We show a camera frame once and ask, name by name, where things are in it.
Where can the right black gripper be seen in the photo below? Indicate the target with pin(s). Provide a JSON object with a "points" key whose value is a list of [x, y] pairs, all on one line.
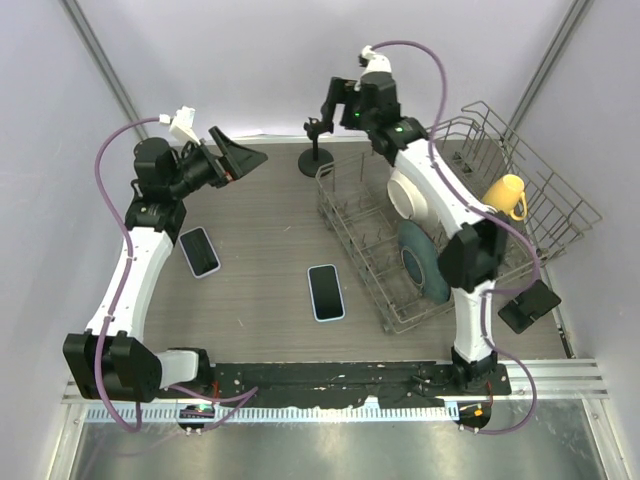
{"points": [[339, 92]]}

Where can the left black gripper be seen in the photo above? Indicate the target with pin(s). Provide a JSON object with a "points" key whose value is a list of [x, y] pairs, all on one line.
{"points": [[236, 160]]}

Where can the black phone stand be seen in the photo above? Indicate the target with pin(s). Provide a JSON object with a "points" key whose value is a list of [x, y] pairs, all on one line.
{"points": [[315, 158]]}

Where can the light blue case phone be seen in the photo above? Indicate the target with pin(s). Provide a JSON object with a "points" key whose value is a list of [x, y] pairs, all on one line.
{"points": [[325, 293]]}

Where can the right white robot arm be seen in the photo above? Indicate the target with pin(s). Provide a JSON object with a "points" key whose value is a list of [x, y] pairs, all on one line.
{"points": [[451, 244]]}

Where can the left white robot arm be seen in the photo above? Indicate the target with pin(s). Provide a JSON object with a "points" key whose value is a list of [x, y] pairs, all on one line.
{"points": [[109, 359]]}

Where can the lilac case phone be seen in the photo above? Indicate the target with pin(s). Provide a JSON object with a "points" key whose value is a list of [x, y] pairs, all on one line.
{"points": [[199, 252]]}

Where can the white plate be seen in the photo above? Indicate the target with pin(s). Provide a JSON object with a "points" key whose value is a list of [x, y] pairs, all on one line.
{"points": [[408, 201]]}

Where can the dark teal plate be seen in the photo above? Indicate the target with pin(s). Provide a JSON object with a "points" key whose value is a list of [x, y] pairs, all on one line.
{"points": [[419, 257]]}

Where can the yellow mug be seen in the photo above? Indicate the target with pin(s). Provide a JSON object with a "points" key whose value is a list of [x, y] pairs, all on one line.
{"points": [[508, 195]]}

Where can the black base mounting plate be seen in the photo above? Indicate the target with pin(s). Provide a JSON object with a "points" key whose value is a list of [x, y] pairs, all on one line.
{"points": [[348, 384]]}

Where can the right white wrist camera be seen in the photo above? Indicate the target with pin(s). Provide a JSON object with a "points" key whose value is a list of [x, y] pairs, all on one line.
{"points": [[373, 62]]}

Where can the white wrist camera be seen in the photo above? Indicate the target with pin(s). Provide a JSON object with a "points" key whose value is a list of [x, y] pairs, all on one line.
{"points": [[180, 125], [373, 62]]}

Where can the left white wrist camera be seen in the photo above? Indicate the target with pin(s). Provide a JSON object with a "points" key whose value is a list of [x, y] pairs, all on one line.
{"points": [[180, 125]]}

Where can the white slotted cable duct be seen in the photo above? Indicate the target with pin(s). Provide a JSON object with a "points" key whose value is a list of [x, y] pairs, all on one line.
{"points": [[370, 411]]}

